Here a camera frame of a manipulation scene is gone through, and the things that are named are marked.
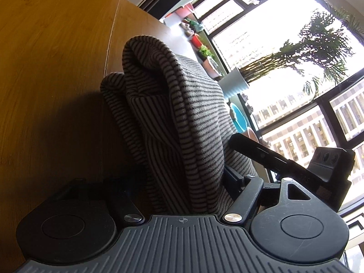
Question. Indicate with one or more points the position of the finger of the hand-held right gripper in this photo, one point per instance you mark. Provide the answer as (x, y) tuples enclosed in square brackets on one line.
[(256, 150)]

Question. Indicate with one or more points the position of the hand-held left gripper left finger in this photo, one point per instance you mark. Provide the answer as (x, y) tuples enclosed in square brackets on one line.
[(122, 199)]

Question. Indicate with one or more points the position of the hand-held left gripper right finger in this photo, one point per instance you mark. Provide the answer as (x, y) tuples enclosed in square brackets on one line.
[(231, 184)]

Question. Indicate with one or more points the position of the black white striped garment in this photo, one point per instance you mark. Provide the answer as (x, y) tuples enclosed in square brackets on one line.
[(184, 105)]

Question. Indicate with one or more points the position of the teal round object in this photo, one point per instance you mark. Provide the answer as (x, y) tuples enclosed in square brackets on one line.
[(238, 116)]

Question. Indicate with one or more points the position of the white tall plant pot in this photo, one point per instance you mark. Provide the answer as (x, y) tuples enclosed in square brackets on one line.
[(233, 82)]

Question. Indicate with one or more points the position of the pink basin with soil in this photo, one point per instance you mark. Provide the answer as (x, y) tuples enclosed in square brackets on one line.
[(213, 66)]

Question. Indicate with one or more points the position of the small green potted plant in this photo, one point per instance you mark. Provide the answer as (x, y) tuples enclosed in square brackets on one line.
[(205, 52)]

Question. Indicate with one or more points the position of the palm plant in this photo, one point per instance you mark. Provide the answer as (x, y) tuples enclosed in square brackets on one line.
[(312, 42)]

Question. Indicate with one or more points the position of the red plant pot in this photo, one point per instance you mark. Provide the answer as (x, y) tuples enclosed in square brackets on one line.
[(196, 41)]

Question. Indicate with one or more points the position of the green leafy potted plant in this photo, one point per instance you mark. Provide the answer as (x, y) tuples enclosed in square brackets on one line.
[(194, 25)]

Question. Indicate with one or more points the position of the empty pink basin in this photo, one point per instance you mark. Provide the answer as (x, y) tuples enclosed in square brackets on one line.
[(182, 12)]

